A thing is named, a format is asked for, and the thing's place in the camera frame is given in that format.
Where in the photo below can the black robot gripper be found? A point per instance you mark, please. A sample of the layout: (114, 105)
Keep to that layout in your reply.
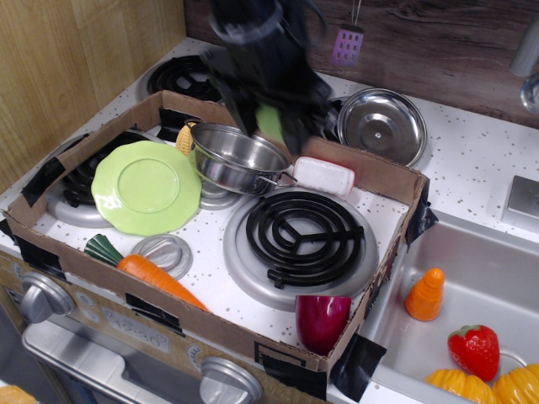
(270, 65)

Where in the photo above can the light green toy broccoli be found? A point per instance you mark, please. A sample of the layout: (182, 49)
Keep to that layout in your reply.
(268, 121)

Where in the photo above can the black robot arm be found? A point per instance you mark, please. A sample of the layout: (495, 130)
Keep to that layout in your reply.
(260, 13)

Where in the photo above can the stainless steel pot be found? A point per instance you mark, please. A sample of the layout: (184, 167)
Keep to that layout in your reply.
(224, 156)

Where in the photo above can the steel pot lid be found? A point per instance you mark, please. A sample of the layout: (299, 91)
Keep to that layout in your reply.
(385, 123)

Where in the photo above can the back right black burner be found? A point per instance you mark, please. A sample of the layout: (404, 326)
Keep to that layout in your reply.
(329, 129)

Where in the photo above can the black burner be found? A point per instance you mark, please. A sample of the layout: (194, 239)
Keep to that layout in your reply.
(71, 199)
(290, 243)
(329, 129)
(187, 75)

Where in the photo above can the back left black burner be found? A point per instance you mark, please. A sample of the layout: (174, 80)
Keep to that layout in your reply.
(187, 75)

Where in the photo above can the yellow toy corn cob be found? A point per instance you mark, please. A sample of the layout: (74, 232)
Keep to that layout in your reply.
(184, 141)

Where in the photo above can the hanging purple spatula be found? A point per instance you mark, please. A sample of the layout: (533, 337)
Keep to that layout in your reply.
(348, 41)

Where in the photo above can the middle grey stove knob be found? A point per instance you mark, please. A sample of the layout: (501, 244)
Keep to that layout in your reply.
(213, 197)

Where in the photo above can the grey stove knob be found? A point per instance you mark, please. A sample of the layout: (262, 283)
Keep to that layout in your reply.
(169, 252)
(213, 197)

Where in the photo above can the front right black burner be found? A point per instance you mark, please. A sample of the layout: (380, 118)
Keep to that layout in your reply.
(290, 243)

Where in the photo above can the light green plate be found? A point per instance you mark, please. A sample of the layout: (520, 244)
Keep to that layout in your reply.
(146, 188)

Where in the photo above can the front grey stove knob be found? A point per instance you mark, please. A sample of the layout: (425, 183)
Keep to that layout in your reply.
(169, 252)

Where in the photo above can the dark red cup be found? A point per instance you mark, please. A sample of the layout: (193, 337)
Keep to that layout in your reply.
(320, 320)

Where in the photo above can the front left black burner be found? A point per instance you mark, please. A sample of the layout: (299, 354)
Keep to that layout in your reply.
(71, 199)

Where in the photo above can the small orange toy carrot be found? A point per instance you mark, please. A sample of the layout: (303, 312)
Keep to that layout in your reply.
(425, 299)

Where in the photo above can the silver faucet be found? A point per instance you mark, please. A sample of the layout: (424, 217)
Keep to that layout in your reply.
(523, 64)

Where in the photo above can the brown cardboard fence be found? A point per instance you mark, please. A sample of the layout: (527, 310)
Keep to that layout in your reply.
(373, 174)

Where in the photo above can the right oven control knob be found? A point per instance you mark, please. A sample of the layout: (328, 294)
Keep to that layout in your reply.
(223, 381)

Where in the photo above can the oven control knob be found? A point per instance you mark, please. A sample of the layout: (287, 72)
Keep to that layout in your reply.
(223, 381)
(43, 298)

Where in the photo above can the grey metal sink basin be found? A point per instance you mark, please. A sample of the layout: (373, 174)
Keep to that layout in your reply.
(491, 279)

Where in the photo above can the left oven control knob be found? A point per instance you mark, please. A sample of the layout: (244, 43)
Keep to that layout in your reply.
(43, 298)

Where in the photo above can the red toy strawberry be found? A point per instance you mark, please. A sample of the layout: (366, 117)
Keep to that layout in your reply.
(476, 349)

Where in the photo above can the left orange toy pumpkin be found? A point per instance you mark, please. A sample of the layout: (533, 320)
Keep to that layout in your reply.
(461, 384)

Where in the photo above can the orange toy pumpkin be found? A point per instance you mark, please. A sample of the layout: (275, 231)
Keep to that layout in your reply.
(518, 386)
(461, 384)

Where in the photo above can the right orange toy pumpkin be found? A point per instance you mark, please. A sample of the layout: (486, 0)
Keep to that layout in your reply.
(518, 386)

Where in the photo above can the orange object bottom left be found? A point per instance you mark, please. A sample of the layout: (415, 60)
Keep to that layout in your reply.
(11, 394)

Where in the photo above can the silver oven door handle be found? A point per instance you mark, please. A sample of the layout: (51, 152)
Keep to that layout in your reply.
(109, 368)

